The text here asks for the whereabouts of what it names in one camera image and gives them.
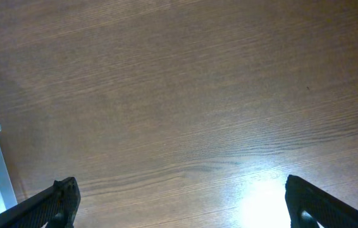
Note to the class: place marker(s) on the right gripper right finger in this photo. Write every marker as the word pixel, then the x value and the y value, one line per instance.
pixel 309 206

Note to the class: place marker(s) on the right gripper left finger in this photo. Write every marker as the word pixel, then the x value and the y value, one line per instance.
pixel 55 206

